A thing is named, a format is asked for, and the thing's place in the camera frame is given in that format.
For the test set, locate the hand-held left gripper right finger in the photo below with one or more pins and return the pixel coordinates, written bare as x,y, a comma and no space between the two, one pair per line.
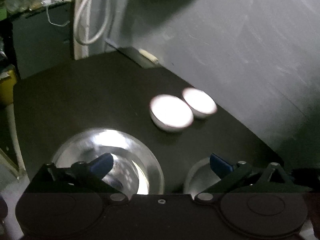
220,165

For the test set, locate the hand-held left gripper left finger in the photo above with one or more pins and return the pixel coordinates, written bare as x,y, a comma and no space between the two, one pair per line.
103,165

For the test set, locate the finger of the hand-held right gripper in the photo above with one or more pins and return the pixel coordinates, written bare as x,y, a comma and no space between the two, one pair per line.
305,177

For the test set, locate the stainless steel bowl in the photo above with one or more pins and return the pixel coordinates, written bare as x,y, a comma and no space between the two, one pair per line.
200,177

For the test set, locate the stainless steel plate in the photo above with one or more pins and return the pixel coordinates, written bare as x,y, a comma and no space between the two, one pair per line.
130,172

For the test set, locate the large steel basin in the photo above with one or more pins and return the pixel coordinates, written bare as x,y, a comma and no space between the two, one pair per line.
75,145

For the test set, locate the white ceramic bowl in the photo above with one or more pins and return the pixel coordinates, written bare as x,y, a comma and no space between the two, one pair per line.
200,102
171,112

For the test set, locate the small pale cob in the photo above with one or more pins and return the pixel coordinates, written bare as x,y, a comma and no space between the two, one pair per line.
148,56

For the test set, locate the yellow container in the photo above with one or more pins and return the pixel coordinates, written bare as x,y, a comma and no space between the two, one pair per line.
7,90

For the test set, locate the grey cabinet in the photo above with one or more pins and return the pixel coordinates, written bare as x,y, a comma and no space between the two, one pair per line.
40,47

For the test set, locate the green box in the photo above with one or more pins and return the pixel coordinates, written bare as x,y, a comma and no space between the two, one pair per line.
2,13

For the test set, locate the white post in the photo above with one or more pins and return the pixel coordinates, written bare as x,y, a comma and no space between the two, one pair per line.
81,52

